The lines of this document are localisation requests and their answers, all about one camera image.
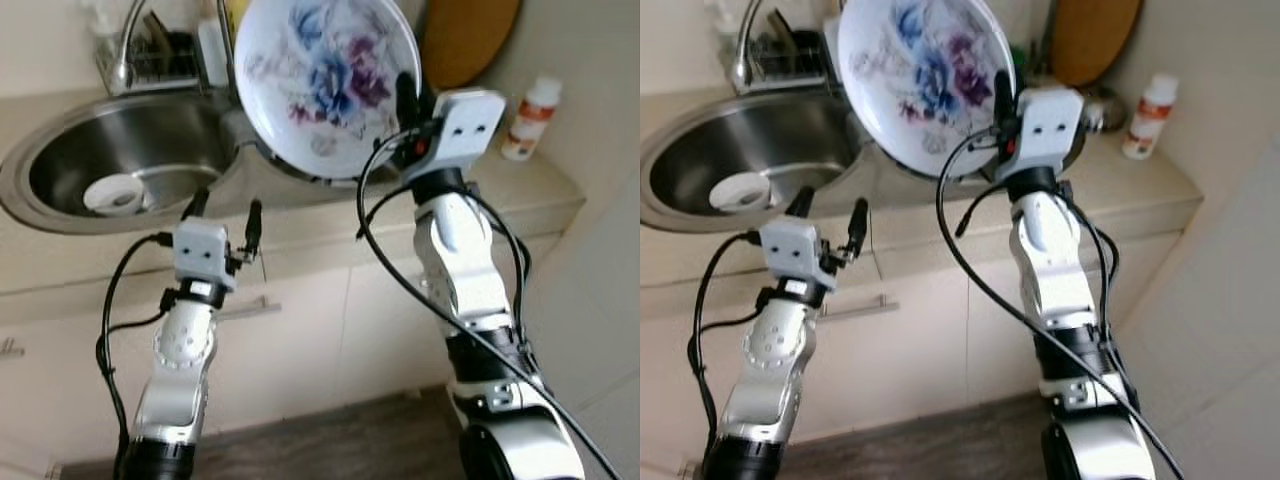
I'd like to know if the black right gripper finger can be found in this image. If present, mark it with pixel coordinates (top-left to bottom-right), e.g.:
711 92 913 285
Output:
395 70 421 131
992 70 1016 131

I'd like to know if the small plain white bowl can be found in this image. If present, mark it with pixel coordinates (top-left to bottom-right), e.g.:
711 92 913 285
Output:
82 173 148 218
708 172 773 214

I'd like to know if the white floral plate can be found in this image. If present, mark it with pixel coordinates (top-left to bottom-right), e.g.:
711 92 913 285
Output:
233 0 423 181
838 0 1019 179

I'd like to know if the beige kitchen cabinet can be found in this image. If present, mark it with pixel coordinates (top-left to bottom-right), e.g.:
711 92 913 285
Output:
640 85 1206 471
0 85 591 471

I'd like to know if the stainless steel double sink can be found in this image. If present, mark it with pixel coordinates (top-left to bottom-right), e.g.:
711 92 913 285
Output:
640 90 1001 233
0 88 401 236

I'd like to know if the grey dish cloth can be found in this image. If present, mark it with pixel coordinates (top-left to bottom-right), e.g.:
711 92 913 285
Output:
222 108 266 161

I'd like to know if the round wooden cutting board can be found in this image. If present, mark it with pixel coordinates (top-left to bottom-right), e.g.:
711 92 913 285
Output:
418 0 524 91
1048 0 1143 88

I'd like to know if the shiny steel bowl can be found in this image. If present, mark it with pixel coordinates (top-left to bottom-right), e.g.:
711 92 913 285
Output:
1080 85 1129 133

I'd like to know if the white bottle orange label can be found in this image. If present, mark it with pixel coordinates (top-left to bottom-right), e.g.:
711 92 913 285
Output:
500 76 563 163
1122 72 1179 161

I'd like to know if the white plastic bottle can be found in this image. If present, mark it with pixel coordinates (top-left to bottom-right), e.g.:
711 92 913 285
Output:
822 15 846 86
197 15 231 89

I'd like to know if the steel faucet with flexible head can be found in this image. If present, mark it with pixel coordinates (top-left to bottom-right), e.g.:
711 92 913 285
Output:
730 0 776 96
105 0 241 98

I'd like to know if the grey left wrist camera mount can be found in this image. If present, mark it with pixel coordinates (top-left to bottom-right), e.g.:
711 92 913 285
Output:
173 218 239 293
758 217 831 293

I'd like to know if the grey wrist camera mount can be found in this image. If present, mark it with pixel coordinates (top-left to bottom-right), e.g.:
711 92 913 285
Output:
173 218 239 293
758 217 831 293
1015 86 1086 181
430 88 507 173

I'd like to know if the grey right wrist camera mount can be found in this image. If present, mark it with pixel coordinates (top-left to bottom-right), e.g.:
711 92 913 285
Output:
430 88 507 173
1015 86 1086 181

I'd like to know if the wire sink caddy rack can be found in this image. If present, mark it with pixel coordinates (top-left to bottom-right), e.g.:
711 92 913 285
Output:
95 10 206 91
745 10 831 86

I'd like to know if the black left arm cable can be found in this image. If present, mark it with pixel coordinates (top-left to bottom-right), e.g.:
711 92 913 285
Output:
686 232 766 441
95 232 179 441

